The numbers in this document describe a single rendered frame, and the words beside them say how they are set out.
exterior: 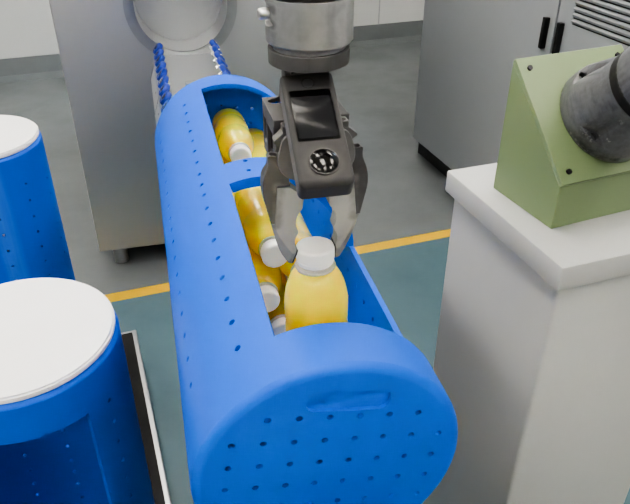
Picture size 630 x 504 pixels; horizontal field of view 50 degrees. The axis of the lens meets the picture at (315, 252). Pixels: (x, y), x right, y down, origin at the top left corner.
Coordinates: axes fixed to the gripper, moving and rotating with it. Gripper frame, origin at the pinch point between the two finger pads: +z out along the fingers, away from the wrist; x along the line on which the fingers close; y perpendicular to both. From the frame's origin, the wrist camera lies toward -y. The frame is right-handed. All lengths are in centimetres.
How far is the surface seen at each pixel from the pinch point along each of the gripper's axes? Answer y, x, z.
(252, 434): -10.7, 8.7, 12.5
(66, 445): 42, 39, 65
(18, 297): 37, 38, 26
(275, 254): 23.7, 0.0, 15.4
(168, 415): 109, 24, 130
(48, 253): 97, 45, 55
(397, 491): -10.9, -6.6, 25.5
